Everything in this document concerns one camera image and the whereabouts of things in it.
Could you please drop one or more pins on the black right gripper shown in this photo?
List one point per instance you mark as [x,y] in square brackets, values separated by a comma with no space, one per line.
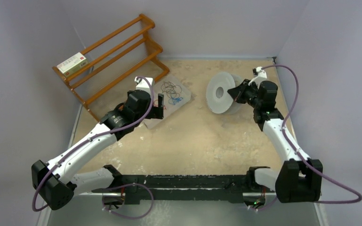
[237,93]

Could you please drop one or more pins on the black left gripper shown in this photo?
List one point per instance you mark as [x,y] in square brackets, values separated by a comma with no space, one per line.
[156,111]

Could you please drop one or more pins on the grey cable spool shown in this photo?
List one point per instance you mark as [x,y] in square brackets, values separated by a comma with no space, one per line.
[217,97]

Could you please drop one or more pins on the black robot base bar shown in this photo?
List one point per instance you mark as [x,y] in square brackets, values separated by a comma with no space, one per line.
[230,188]

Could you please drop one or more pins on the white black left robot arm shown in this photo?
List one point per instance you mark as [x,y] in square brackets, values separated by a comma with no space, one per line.
[57,181]

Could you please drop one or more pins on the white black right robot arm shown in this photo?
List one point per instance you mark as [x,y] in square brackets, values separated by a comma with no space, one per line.
[296,181]

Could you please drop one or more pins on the clear plastic tray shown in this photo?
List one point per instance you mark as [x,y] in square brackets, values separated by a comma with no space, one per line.
[175,94]

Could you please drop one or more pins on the orange wooden rack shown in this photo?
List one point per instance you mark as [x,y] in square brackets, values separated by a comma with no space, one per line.
[113,62]

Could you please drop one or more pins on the white cardboard box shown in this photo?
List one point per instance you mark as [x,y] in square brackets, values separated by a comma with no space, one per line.
[72,64]

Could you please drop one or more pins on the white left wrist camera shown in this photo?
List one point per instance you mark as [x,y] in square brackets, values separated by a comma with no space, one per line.
[144,83]

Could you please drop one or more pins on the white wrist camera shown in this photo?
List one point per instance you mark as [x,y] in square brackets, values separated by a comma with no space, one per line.
[144,83]
[260,75]

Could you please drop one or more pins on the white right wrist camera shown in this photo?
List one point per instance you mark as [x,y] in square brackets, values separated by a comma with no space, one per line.
[260,75]

